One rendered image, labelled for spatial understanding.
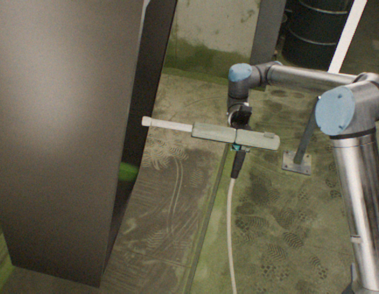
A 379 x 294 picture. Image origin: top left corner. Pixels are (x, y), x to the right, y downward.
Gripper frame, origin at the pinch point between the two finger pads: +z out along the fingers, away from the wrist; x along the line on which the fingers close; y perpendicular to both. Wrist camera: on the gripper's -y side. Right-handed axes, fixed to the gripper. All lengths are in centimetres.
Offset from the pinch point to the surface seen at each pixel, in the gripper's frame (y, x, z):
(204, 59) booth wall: 53, 11, -191
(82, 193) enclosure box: -2, 46, 36
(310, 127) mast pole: 44, -60, -93
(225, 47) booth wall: 37, -4, -185
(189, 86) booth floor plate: 74, 20, -177
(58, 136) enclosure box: -22, 50, 39
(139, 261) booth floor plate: 97, 32, -12
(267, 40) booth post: 23, -35, -178
